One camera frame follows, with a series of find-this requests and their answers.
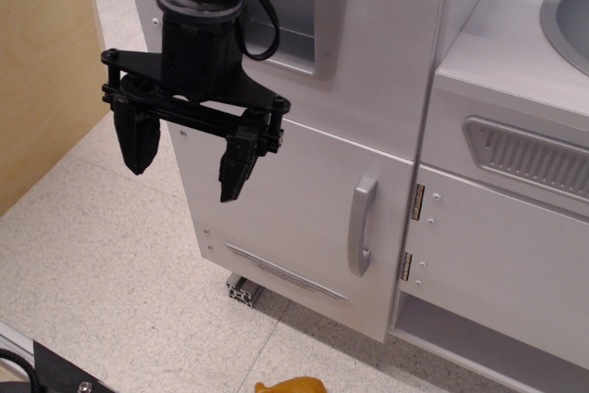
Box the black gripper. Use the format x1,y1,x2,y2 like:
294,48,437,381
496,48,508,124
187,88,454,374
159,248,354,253
100,15,290,202

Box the white fridge door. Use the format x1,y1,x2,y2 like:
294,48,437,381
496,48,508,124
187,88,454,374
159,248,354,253
121,0,452,165
168,121,413,341

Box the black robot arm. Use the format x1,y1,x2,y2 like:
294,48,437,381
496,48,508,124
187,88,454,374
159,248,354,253
101,0,290,202

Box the plywood panel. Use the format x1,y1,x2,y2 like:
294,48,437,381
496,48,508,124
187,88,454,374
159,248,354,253
1,0,106,213

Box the silver door emblem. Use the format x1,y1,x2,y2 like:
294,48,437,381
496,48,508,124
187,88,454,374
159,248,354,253
224,242,349,300

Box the aluminium extrusion foot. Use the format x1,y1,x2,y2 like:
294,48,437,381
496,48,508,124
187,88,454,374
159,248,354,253
225,272,264,308

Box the grey ice dispenser recess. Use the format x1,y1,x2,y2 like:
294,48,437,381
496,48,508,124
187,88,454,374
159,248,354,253
237,0,353,82

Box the upper brass hinge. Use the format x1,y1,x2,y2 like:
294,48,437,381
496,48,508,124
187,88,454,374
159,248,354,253
411,183,424,221

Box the brass hinge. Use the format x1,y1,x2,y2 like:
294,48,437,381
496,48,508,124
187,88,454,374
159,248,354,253
411,183,424,221
400,252,412,281

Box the lower brass hinge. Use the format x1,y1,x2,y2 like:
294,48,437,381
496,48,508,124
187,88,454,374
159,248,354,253
400,252,412,281

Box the orange toy object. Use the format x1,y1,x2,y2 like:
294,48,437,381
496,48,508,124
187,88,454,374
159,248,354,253
254,376,327,393

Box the white toy kitchen cabinet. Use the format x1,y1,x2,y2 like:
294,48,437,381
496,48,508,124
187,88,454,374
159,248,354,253
392,0,588,392

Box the grey vent panel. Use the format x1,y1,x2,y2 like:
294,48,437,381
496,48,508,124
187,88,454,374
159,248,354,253
462,116,588,202

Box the grey sink basin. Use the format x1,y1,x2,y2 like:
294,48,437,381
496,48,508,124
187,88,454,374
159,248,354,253
539,0,588,75

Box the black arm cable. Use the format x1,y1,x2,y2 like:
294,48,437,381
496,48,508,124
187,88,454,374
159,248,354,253
233,0,282,63

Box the silver door handle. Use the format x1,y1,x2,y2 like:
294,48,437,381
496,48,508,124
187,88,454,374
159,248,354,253
347,175,377,277

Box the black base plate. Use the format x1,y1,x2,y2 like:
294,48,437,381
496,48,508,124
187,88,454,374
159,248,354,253
33,341,114,393

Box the black braided cable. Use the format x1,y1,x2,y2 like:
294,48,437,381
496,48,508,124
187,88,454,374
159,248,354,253
0,345,43,393

